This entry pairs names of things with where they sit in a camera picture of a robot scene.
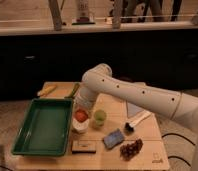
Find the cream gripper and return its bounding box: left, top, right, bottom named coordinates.
left=75, top=90, right=98, bottom=111

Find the orange-red apple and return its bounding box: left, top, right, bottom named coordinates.
left=74, top=109, right=88, bottom=123

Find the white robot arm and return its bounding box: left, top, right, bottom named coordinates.
left=75, top=63, right=198, bottom=171

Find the green plastic cup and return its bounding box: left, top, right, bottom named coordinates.
left=94, top=110, right=107, bottom=126

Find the white paper cup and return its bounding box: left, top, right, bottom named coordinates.
left=72, top=119, right=89, bottom=134

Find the brown rectangular block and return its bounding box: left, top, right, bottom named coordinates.
left=71, top=140, right=96, bottom=153

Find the light blue triangular cloth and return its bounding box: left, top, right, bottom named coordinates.
left=126, top=103, right=143, bottom=118

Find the green plastic tray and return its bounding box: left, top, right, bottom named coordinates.
left=12, top=99, right=73, bottom=157

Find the blue sponge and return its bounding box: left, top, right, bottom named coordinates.
left=103, top=129, right=125, bottom=149

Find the bunch of dark grapes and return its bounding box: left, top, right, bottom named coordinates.
left=120, top=139, right=143, bottom=160

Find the black cable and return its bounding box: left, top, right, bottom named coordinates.
left=161, top=132, right=196, bottom=168

